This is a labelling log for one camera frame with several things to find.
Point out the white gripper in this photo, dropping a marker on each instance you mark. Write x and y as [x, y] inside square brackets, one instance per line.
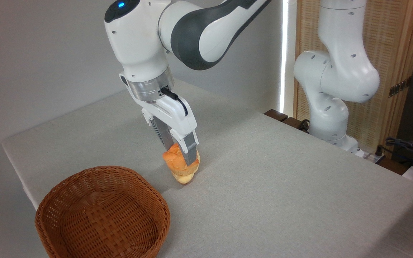
[174, 116]

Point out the round orange bread roll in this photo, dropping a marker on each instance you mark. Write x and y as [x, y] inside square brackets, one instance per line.
[175, 159]

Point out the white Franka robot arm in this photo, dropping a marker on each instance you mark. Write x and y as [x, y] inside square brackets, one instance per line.
[335, 79]

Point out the long pale braided bread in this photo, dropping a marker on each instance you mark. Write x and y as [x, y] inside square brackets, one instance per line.
[185, 177]

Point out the grey tablecloth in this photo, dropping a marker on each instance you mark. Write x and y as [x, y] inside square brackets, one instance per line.
[264, 193]

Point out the brown wicker basket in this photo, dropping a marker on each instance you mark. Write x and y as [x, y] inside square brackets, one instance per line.
[84, 229]

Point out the dark metal screen hinge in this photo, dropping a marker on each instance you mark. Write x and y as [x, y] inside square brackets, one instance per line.
[400, 87]

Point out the bamboo folding screen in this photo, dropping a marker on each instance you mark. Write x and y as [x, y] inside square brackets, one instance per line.
[396, 43]

